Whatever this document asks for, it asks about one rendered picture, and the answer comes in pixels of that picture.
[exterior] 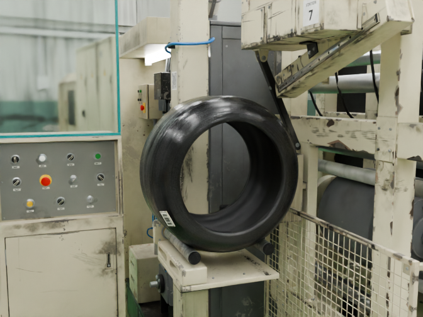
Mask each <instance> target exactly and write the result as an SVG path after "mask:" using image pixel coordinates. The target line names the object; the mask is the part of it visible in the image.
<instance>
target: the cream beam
mask: <svg viewBox="0 0 423 317"><path fill-rule="evenodd" d="M303 1H304V0H273V1H270V2H268V3H266V4H263V5H261V6H258V7H256V8H254V9H251V10H249V11H246V12H244V13H242V16H241V49H242V50H254V49H258V48H268V49H271V50H272V51H289V52H293V51H297V50H303V49H307V45H299V43H300V42H305V41H312V42H317V43H318V42H319V41H322V40H327V39H331V38H337V37H340V36H346V35H351V34H355V33H359V32H360V31H361V25H362V17H363V6H364V5H366V4H368V3H369V2H370V1H371V0H319V22H318V23H315V24H312V25H308V26H304V27H303Z"/></svg>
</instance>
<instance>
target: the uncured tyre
mask: <svg viewBox="0 0 423 317"><path fill-rule="evenodd" d="M222 123H227V124H229V125H230V126H232V127H233V128H234V129H235V130H236V131H237V132H238V133H239V134H240V135H241V137H242V138H243V140H244V142H245V144H246V146H247V149H248V152H249V160H250V168H249V175H248V178H247V182H246V184H245V186H244V188H243V190H242V192H241V193H240V194H239V196H238V197H237V198H236V199H235V200H234V201H233V202H232V203H231V204H229V205H228V206H227V207H225V208H223V209H221V210H220V211H217V212H214V213H209V214H194V213H190V212H189V211H188V210H187V208H186V206H185V204H184V201H183V198H182V195H181V188H180V174H181V167H182V164H183V161H184V158H185V156H186V154H187V152H188V150H189V148H190V147H191V146H192V144H193V143H194V142H195V140H196V139H197V138H198V137H199V136H200V135H202V134H203V133H204V132H205V131H207V130H209V129H210V128H212V127H214V126H217V125H219V124H222ZM297 184H298V157H297V154H296V149H295V145H294V143H293V140H292V138H291V136H290V134H289V132H288V130H287V129H286V127H285V126H284V124H283V123H282V122H281V121H280V120H279V118H278V117H277V116H276V115H274V114H273V113H272V112H271V111H270V110H268V109H267V108H265V107H264V106H263V105H261V104H259V103H257V102H255V101H253V100H250V99H247V98H244V97H239V96H201V97H196V98H193V99H189V100H187V101H185V102H182V103H180V104H178V105H177V106H175V107H173V108H172V109H171V110H169V111H168V112H167V113H166V114H165V115H164V116H163V117H162V118H161V119H160V120H159V121H158V122H157V123H156V124H155V126H154V127H153V129H152V130H151V132H150V133H149V135H148V137H147V139H146V142H145V145H144V147H143V150H142V154H141V158H140V185H141V188H142V193H143V195H144V198H145V201H146V203H147V205H148V207H149V209H150V210H151V212H152V213H153V215H154V216H155V217H156V218H157V219H158V220H159V221H160V222H161V223H162V224H163V225H164V226H165V227H166V228H167V229H168V230H169V231H170V232H171V233H172V234H173V235H174V236H175V237H176V238H177V239H178V240H180V241H182V242H183V243H185V244H187V245H189V246H190V247H193V248H196V249H198V250H203V251H207V252H218V253H224V252H234V251H238V250H242V249H245V248H247V247H250V246H252V245H254V244H256V243H258V242H260V241H261V240H262V239H264V238H265V237H267V236H268V235H269V234H270V233H271V232H272V231H273V230H274V229H275V228H276V227H277V226H278V225H279V224H280V223H281V221H282V220H283V218H284V217H285V215H286V214H287V212H288V210H289V208H290V206H291V204H292V202H293V198H294V197H295V193H296V187H297ZM160 211H167V213H168V215H169V216H170V218H171V219H172V222H173V223H174V225H175V226H167V224H166V222H165V221H164V219H163V217H162V215H161V214H160Z"/></svg>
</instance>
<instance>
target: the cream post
mask: <svg viewBox="0 0 423 317"><path fill-rule="evenodd" d="M170 28H171V36H170V39H171V42H205V41H208V0H170ZM170 56H171V109H172V108H173V107H175V106H177V105H178V104H180V103H182V102H185V101H187V100H189V99H193V98H196V97H201V96H208V44H205V45H175V49H171V54H170ZM175 71H177V90H172V72H175ZM180 188H181V195H182V198H183V201H184V204H185V206H186V208H187V210H188V211H189V212H190V213H194V214H208V130H207V131H205V132H204V133H203V134H202V135H200V136H199V137H198V138H197V139H196V140H195V142H194V143H193V144H192V146H191V147H190V148H189V150H188V152H187V154H186V156H185V158H184V161H183V164H182V167H181V174H180ZM173 317H208V289H202V290H197V291H189V292H182V290H180V288H179V287H178V285H177V284H176V283H175V281H174V280H173Z"/></svg>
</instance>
